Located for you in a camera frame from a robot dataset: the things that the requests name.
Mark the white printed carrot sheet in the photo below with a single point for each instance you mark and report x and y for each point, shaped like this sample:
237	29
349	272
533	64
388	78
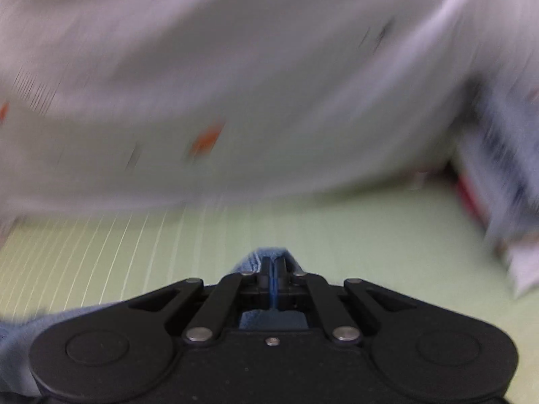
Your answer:
117	105

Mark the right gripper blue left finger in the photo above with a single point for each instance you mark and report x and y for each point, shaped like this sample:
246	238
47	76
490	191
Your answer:
265	281

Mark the green grid cutting mat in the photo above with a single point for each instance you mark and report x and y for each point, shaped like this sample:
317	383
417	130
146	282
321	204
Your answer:
419	242

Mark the red folded garment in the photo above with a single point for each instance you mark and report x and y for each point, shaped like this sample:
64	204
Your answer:
471	201

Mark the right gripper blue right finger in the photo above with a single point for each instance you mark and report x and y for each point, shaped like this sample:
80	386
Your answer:
281	281

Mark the blue denim jeans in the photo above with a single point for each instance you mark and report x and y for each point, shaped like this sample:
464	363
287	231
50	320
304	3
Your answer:
17	383

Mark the white folded cloth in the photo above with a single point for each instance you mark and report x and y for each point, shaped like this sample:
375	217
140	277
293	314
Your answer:
522	260

